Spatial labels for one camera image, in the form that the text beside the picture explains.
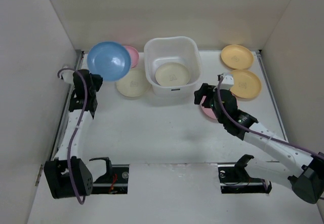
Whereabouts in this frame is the pink plate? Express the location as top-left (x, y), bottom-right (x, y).
top-left (200, 96), bottom-right (217, 120)
top-left (124, 46), bottom-right (139, 68)

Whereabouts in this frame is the yellow plate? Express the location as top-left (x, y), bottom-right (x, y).
top-left (230, 69), bottom-right (262, 99)
top-left (221, 45), bottom-right (254, 69)

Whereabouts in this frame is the blue plate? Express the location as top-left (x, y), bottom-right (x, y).
top-left (87, 42), bottom-right (132, 82)

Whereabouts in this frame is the cream plate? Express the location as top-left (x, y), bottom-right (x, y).
top-left (116, 68), bottom-right (151, 98)
top-left (155, 62), bottom-right (190, 87)

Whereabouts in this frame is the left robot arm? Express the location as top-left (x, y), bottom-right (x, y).
top-left (44, 68), bottom-right (114, 204)

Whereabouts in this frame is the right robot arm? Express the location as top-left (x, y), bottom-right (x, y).
top-left (194, 83), bottom-right (323, 204)

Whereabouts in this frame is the white plastic bin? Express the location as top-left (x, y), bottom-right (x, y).
top-left (144, 36), bottom-right (202, 97)

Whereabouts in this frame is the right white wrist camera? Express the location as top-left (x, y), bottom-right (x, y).
top-left (217, 73), bottom-right (234, 90)

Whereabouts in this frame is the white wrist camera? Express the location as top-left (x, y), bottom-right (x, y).
top-left (57, 66), bottom-right (75, 85)
top-left (217, 73), bottom-right (234, 90)

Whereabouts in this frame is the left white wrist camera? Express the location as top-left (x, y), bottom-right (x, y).
top-left (57, 66), bottom-right (75, 85)

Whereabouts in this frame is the left aluminium rail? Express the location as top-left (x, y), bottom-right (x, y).
top-left (47, 50), bottom-right (85, 160)

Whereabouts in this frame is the aluminium rail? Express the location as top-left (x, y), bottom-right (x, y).
top-left (47, 50), bottom-right (85, 160)
top-left (255, 50), bottom-right (288, 142)

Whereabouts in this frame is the right aluminium rail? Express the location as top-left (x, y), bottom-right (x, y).
top-left (255, 50), bottom-right (288, 142)

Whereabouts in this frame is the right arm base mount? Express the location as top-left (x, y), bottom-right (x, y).
top-left (218, 155), bottom-right (272, 194)

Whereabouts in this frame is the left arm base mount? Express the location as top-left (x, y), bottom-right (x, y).
top-left (86, 157), bottom-right (130, 195)

